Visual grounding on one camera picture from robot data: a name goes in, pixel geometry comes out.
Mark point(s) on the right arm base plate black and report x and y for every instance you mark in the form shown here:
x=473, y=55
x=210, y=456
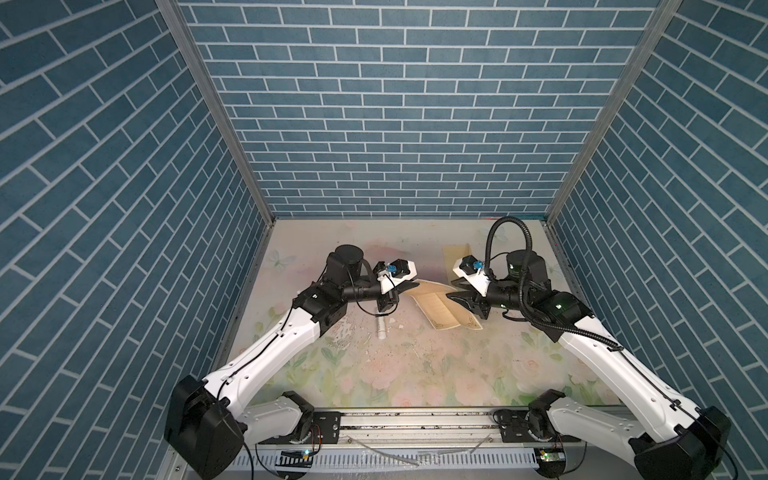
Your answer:
x=514, y=427

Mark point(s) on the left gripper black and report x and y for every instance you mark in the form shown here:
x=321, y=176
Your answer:
x=385, y=301

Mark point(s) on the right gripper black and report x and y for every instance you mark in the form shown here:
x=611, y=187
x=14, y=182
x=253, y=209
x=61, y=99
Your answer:
x=471, y=298

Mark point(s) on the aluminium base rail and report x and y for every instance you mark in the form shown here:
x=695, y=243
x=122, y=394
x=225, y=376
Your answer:
x=413, y=428

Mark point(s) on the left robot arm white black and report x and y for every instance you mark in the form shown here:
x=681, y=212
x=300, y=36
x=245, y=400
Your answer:
x=209, y=420

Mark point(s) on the controller board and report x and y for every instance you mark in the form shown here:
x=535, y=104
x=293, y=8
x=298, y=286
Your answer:
x=294, y=459
x=550, y=456

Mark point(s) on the right controller board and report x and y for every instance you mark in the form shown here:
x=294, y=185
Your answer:
x=550, y=456

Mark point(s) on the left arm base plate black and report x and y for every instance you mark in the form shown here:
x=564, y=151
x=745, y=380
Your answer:
x=323, y=426

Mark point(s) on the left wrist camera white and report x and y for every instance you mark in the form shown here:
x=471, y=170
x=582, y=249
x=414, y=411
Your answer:
x=389, y=275

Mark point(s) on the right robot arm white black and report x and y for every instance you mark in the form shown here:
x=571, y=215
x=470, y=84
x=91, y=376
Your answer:
x=668, y=437

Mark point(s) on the left controller board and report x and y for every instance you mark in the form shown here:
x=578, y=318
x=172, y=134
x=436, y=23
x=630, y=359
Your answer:
x=294, y=459

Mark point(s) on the beige letter paper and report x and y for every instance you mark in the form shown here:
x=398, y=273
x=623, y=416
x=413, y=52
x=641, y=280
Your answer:
x=441, y=312

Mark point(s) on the yellow envelope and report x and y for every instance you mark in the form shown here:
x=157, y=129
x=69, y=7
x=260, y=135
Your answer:
x=453, y=254

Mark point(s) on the white glue stick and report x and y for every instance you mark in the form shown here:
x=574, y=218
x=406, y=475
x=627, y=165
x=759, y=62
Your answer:
x=381, y=328

